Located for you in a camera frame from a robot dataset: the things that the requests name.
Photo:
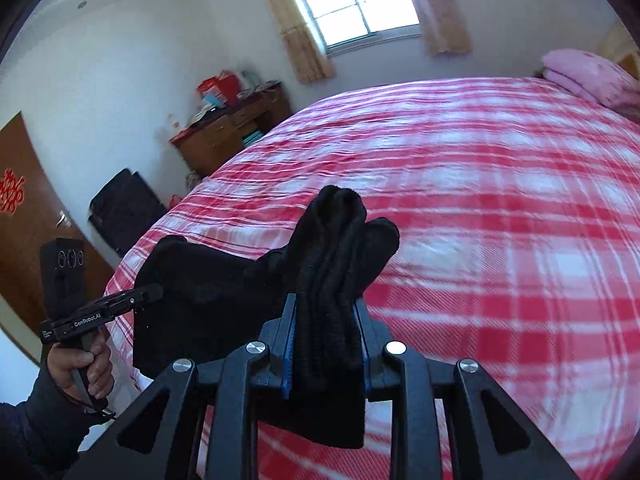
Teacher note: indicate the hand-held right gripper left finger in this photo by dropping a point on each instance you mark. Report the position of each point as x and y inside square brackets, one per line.
[287, 350]

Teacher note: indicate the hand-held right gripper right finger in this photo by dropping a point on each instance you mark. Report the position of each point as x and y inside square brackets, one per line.
[367, 355]

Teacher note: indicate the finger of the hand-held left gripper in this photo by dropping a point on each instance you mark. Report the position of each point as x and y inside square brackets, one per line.
[135, 297]

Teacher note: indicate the black pants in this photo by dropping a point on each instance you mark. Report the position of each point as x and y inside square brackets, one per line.
[330, 270]

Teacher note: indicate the person's left forearm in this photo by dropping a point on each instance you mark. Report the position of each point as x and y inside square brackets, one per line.
[35, 425]

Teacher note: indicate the person's left hand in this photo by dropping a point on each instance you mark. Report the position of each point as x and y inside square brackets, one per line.
[65, 365]

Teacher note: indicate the brown wooden door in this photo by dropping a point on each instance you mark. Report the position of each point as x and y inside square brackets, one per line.
[30, 240]

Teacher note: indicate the black suitcase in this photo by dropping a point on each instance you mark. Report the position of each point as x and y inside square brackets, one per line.
[127, 210]

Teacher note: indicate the red door decoration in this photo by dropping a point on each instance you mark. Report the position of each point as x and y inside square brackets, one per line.
[11, 192]

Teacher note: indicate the wooden desk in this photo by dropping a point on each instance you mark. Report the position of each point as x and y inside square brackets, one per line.
[225, 130]

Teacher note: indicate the red plaid blanket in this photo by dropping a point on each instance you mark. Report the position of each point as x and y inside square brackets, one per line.
[500, 210]

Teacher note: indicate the teal box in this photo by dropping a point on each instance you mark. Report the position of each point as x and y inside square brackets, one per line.
[251, 137]

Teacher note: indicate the red bag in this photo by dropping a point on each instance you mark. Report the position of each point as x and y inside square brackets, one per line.
[217, 87]

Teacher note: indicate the beige curtain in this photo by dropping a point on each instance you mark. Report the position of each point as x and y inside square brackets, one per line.
[442, 20]
[300, 35]

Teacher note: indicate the pink folded blanket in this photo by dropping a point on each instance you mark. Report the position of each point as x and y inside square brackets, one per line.
[585, 75]

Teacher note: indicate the window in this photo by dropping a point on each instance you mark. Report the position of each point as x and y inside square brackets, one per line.
[350, 0]

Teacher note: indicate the cream wooden headboard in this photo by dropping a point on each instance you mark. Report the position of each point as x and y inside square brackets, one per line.
[617, 45]

